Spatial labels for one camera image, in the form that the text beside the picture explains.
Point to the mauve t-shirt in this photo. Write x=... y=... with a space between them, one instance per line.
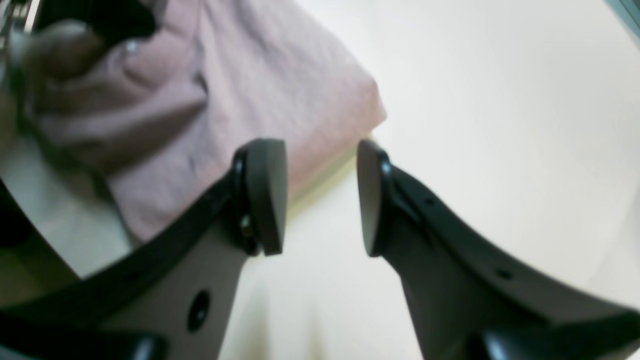
x=160 y=118

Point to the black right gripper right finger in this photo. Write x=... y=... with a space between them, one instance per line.
x=468 y=299

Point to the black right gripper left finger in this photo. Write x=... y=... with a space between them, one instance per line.
x=171 y=299

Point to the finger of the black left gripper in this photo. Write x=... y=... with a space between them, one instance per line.
x=113 y=20

